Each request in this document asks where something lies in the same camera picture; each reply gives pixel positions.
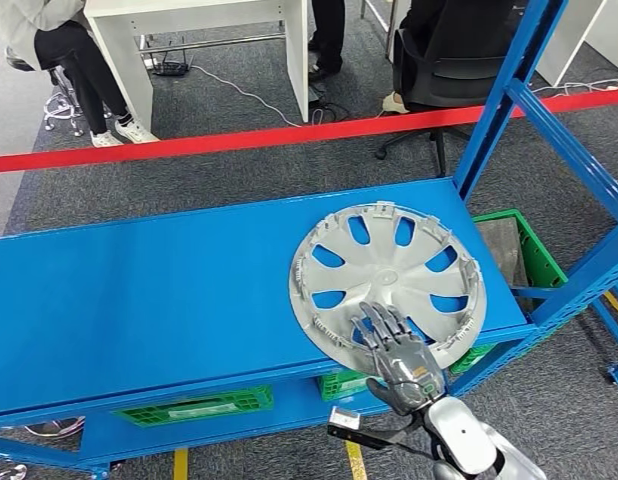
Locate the white partition panel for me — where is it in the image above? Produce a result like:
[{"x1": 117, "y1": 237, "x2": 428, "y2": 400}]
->
[{"x1": 536, "y1": 0, "x2": 618, "y2": 87}]

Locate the grey plastic wheel hubcap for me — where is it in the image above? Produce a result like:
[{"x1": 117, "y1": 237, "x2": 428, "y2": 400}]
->
[{"x1": 288, "y1": 201, "x2": 487, "y2": 372}]

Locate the chrome ring stool base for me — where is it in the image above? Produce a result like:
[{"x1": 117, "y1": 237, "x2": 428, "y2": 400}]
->
[{"x1": 24, "y1": 415, "x2": 87, "y2": 440}]

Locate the person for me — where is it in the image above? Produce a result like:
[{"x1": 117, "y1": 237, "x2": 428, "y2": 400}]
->
[
  {"x1": 0, "y1": 0, "x2": 160, "y2": 149},
  {"x1": 307, "y1": 0, "x2": 347, "y2": 83},
  {"x1": 381, "y1": 0, "x2": 452, "y2": 115}
]

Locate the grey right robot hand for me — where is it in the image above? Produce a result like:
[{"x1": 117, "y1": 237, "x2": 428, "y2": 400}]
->
[{"x1": 350, "y1": 301, "x2": 447, "y2": 419}]

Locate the black router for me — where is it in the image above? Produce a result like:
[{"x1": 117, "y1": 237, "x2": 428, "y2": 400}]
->
[{"x1": 151, "y1": 52, "x2": 194, "y2": 77}]

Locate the grey plastic sheet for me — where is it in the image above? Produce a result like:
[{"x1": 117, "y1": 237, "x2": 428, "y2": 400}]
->
[{"x1": 476, "y1": 217, "x2": 532, "y2": 293}]

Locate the green plastic crate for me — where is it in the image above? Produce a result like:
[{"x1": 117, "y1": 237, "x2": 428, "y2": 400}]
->
[
  {"x1": 449, "y1": 343, "x2": 498, "y2": 377},
  {"x1": 317, "y1": 370, "x2": 385, "y2": 403},
  {"x1": 473, "y1": 209, "x2": 570, "y2": 313},
  {"x1": 113, "y1": 386, "x2": 274, "y2": 428}
]

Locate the red barrier tape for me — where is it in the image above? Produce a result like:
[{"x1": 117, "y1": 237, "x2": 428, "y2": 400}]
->
[{"x1": 0, "y1": 86, "x2": 618, "y2": 176}]

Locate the white desk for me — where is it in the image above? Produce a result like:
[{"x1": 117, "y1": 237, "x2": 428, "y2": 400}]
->
[{"x1": 83, "y1": 0, "x2": 310, "y2": 131}]

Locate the black stool chrome base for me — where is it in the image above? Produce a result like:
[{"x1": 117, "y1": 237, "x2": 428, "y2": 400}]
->
[{"x1": 5, "y1": 46, "x2": 114, "y2": 138}]

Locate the black cable bundle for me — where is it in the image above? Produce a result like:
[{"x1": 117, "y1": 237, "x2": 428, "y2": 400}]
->
[{"x1": 307, "y1": 81, "x2": 354, "y2": 126}]

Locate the black office chair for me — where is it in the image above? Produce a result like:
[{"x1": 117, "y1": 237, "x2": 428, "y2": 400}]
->
[{"x1": 375, "y1": 0, "x2": 530, "y2": 179}]

